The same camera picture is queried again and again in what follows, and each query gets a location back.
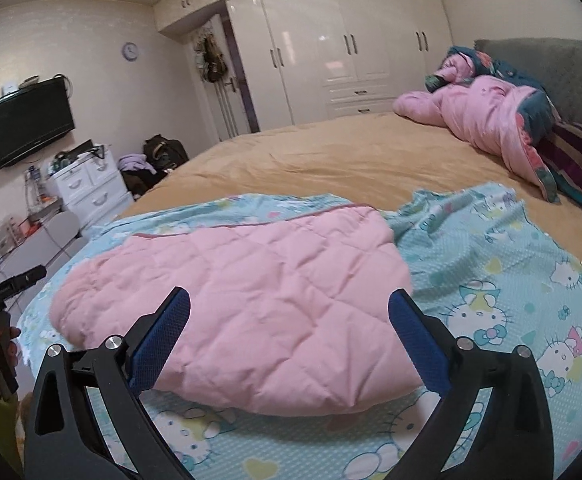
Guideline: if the pink quilted jacket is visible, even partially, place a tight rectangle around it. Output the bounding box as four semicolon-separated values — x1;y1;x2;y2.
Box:
49;205;421;416

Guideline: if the purple clothes pile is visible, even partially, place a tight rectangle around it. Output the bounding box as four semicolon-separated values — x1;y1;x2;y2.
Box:
118;153;157;174

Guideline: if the grey low cabinet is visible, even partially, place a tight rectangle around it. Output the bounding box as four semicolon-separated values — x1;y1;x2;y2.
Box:
0;211;88;318

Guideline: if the white drawer chest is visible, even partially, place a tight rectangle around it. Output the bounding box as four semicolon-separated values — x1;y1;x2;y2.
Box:
46;144;134;233

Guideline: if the teal cartoon print sheet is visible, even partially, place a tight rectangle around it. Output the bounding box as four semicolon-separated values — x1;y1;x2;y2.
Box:
16;181;582;480

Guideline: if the black backpack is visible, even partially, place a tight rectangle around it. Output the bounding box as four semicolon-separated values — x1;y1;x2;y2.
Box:
144;134;189;171

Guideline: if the tan bed cover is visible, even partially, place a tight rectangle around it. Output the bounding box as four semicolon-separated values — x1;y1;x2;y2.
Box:
124;113;582;260

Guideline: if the pink floral duvet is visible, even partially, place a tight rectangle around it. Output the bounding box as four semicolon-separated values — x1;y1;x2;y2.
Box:
393;46;560;203

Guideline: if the white door with hangings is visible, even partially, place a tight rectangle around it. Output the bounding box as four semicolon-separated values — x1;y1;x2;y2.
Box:
185;0;259;142

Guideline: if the grey headboard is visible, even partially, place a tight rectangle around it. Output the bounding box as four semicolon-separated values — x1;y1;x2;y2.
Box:
474;38;582;124

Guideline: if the white glossy wardrobe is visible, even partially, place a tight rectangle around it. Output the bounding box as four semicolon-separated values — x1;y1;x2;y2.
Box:
154;0;452;130

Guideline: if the black wall television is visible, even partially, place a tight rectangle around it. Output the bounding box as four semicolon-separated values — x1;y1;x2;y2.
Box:
0;76;75;170

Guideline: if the round wall clock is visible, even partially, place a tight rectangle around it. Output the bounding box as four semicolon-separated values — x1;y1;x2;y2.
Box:
121;42;139;62

